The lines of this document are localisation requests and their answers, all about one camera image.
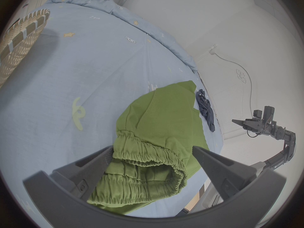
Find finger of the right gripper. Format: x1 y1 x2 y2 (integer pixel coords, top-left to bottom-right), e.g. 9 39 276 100
232 119 246 129

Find green shorts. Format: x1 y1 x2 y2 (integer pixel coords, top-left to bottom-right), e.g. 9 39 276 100
87 80 210 216

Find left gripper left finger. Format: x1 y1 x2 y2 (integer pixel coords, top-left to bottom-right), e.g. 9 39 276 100
52 146 114 200

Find round woven basket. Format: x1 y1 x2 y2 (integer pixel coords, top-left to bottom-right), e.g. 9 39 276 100
0 9 51 88

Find bed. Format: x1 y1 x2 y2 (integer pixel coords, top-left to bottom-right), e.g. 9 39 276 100
0 0 256 219

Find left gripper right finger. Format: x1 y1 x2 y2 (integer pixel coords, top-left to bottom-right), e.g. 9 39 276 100
192 146 257 201

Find pale blue quilt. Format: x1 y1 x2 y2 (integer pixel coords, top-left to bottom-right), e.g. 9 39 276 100
45 0 198 72

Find dark blue garment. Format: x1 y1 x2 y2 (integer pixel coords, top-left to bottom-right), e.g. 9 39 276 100
195 89 216 133

